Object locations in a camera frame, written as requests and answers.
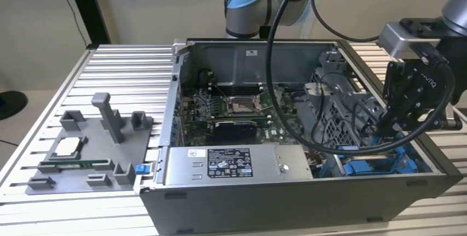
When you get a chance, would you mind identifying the hard disk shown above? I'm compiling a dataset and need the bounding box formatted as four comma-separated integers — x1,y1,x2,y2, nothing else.
338,141,419,178

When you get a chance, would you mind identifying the grey metal disk bay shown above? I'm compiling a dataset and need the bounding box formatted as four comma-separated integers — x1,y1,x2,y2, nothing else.
329,137,425,179

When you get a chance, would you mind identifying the grey perforated drive cage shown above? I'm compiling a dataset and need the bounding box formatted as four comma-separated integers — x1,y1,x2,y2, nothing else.
302,51,387,149

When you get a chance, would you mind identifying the metal socket cover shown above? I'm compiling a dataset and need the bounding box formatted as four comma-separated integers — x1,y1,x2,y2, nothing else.
255,90,270,110

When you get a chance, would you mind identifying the CPU socket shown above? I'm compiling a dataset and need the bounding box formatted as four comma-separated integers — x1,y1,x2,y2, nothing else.
226,95,266,115

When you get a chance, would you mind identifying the black graphics card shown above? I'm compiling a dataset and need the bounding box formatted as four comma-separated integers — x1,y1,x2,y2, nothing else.
214,120,258,139

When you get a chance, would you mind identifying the green motherboard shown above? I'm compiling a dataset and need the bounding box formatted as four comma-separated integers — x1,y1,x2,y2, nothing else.
178,82,315,149

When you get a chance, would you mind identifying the dark grey PC case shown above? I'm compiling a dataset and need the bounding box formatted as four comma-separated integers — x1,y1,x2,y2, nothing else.
141,38,465,236

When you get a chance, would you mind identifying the silver power supply box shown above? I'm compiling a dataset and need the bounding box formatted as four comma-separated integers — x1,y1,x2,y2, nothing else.
161,145,315,187

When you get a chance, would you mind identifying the blue case latch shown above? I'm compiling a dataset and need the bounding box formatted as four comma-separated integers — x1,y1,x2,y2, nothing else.
134,164,153,176

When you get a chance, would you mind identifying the grey parts rack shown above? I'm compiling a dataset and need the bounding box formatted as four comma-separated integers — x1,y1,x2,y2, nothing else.
26,92,162,196

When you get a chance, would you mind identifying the green RAM stick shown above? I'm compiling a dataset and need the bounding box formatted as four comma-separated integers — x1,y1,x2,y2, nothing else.
41,160,111,167

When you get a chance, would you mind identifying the silver CPU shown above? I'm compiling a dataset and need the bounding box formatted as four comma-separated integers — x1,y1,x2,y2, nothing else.
53,139,83,156

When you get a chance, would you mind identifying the black round stand base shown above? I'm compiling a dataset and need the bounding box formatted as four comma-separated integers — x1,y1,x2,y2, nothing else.
0,90,29,120

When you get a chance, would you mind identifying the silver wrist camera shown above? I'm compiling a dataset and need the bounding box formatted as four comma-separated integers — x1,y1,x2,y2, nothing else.
378,21,443,57

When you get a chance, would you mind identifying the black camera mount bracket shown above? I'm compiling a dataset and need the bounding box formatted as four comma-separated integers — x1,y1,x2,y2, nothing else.
399,17,445,40

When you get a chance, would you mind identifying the thick black cable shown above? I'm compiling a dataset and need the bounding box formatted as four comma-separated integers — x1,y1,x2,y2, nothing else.
310,0,383,43
266,0,457,155

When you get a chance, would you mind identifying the red black wire bundle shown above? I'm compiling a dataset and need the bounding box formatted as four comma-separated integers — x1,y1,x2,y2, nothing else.
303,148,329,170

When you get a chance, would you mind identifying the black metal post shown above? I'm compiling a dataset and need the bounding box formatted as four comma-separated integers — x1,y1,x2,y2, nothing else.
65,0,113,46

